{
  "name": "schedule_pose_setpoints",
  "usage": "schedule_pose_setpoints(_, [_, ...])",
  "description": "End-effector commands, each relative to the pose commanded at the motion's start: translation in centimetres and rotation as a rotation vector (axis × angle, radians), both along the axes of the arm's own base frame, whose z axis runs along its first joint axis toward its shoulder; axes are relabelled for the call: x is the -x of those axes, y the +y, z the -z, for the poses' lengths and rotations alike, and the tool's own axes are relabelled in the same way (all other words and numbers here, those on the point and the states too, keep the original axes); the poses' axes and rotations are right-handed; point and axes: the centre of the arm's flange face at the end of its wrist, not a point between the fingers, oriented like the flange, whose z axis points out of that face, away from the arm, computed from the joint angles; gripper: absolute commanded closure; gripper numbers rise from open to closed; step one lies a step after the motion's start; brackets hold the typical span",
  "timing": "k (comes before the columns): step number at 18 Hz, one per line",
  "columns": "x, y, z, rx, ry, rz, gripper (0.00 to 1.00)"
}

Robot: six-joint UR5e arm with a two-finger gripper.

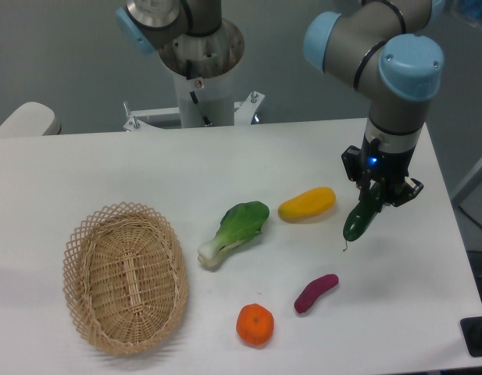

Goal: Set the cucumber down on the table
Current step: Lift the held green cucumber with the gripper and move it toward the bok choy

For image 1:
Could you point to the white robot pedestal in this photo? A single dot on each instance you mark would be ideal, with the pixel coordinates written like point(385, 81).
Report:
point(203, 71)

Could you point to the yellow mango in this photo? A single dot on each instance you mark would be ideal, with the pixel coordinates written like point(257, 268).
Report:
point(309, 204)

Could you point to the green cucumber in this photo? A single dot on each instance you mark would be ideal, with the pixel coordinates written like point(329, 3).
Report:
point(362, 215)

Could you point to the white furniture edge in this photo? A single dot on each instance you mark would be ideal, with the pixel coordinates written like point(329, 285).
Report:
point(467, 184)

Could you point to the green bok choy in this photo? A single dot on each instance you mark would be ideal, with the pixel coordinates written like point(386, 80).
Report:
point(239, 225)

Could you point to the white chair armrest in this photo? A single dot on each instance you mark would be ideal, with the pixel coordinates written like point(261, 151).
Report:
point(31, 119)

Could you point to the woven wicker basket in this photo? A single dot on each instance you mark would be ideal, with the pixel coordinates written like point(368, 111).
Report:
point(125, 279)

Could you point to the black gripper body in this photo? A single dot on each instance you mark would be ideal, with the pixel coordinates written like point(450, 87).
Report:
point(387, 162)

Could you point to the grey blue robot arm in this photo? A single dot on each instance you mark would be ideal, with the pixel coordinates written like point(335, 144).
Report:
point(378, 51)

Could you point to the purple sweet potato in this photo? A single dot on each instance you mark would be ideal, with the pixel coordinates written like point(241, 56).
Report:
point(313, 291)

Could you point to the orange tangerine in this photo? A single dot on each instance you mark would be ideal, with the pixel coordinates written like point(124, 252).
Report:
point(255, 324)

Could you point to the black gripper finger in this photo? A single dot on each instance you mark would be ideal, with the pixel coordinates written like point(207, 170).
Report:
point(352, 162)
point(405, 191)

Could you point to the black device at table edge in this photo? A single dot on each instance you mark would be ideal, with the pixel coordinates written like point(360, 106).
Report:
point(472, 333)

